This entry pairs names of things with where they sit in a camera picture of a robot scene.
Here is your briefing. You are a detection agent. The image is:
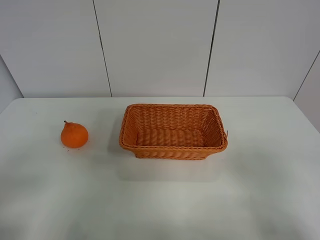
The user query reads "orange with knobby top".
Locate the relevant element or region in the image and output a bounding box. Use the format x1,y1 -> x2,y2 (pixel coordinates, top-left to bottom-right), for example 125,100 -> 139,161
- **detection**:
60,120 -> 89,149

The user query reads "orange wicker basket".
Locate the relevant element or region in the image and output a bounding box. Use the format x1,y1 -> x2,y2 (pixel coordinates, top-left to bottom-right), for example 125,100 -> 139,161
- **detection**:
119,103 -> 228,160

